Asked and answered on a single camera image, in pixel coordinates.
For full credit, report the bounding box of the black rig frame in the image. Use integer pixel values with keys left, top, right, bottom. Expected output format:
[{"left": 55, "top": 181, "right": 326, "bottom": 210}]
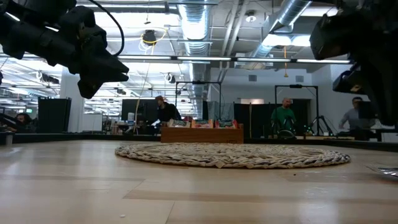
[
  {"left": 274, "top": 83, "right": 320, "bottom": 138},
  {"left": 174, "top": 80, "right": 223, "bottom": 125}
]

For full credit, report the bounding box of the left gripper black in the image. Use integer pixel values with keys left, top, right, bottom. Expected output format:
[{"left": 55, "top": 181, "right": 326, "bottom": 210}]
[{"left": 46, "top": 5, "right": 130, "bottom": 100}]

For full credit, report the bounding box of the black computer monitor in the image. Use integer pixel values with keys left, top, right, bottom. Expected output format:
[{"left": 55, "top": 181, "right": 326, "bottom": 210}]
[
  {"left": 121, "top": 98, "right": 159, "bottom": 122},
  {"left": 358, "top": 100, "right": 376, "bottom": 120}
]

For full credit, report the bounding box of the black cabinet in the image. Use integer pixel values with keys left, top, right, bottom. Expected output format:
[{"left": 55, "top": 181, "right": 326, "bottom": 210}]
[{"left": 37, "top": 96, "right": 72, "bottom": 134}]

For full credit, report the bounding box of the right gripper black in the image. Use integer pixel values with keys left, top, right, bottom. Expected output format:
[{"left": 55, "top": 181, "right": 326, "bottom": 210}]
[{"left": 309, "top": 6, "right": 398, "bottom": 127}]

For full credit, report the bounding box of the silver ribbed ventilation duct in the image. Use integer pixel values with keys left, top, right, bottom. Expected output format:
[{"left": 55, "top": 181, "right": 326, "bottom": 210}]
[
  {"left": 177, "top": 0, "right": 216, "bottom": 94},
  {"left": 248, "top": 0, "right": 315, "bottom": 60}
]

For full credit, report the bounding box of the red tea sachet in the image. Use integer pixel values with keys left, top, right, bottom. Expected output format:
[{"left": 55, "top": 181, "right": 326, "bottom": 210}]
[{"left": 215, "top": 119, "right": 239, "bottom": 129}]

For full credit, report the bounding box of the round woven straw placemat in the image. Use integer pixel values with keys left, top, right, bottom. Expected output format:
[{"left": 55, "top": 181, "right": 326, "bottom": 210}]
[{"left": 114, "top": 142, "right": 352, "bottom": 170}]

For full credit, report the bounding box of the wooden three-compartment box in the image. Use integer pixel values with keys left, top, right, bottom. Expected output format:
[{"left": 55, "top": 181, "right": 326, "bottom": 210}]
[{"left": 160, "top": 123, "right": 245, "bottom": 144}]

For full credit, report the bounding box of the black ceiling spotlight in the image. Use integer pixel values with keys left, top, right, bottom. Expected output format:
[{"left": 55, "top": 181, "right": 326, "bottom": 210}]
[{"left": 142, "top": 29, "right": 158, "bottom": 46}]

